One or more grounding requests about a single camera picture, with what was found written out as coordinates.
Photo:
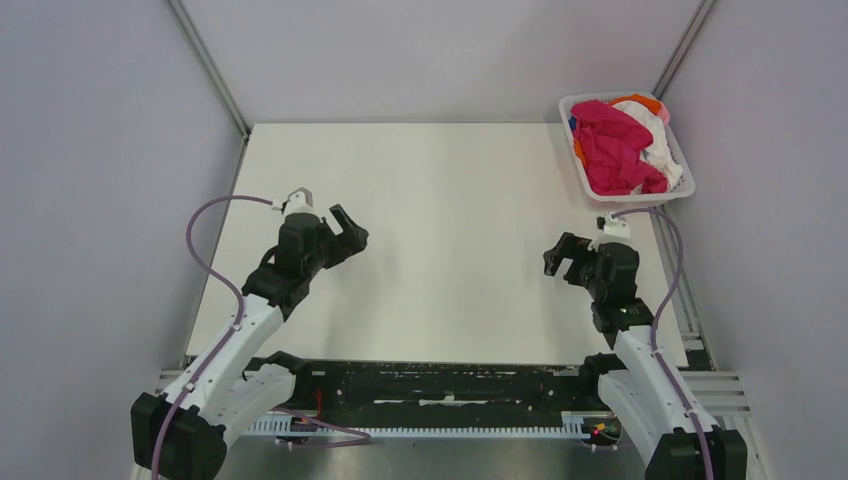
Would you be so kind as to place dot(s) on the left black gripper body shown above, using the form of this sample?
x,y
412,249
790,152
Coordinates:
x,y
314,263

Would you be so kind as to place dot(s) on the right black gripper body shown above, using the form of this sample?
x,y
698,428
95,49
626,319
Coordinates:
x,y
599,289

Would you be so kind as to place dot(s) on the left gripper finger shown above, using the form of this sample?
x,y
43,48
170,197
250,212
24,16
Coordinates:
x,y
347,225
344,245

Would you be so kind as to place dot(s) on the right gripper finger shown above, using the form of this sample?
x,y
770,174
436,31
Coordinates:
x,y
570,242
554,257

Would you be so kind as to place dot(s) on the pink t shirt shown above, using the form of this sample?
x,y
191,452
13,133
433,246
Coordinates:
x,y
612,143

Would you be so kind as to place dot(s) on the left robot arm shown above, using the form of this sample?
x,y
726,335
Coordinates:
x,y
185,431

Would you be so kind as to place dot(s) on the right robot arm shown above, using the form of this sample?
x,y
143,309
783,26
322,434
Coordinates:
x,y
675,436

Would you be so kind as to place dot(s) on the white plastic basket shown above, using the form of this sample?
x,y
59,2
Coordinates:
x,y
684,187

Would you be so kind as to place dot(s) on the white t shirt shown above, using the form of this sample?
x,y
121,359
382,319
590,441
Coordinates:
x,y
658,153

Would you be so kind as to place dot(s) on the orange t shirt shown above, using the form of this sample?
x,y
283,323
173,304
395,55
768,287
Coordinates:
x,y
652,105

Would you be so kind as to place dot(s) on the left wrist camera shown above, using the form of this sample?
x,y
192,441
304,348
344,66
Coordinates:
x,y
298,201

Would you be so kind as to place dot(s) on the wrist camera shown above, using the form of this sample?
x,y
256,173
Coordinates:
x,y
298,201
612,229

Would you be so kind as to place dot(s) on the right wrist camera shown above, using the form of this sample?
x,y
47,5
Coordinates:
x,y
612,229

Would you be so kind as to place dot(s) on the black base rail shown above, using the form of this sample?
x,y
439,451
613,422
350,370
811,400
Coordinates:
x,y
443,395

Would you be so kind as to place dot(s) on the white cable duct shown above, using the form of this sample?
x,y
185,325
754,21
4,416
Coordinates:
x,y
569,428

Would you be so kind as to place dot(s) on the left aluminium corner post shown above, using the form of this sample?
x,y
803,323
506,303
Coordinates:
x,y
209,67

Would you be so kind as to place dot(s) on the aluminium corner post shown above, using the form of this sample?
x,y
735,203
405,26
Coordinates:
x,y
209,67
687,40

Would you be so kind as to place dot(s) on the right aluminium corner post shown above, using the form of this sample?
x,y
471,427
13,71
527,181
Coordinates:
x,y
687,40

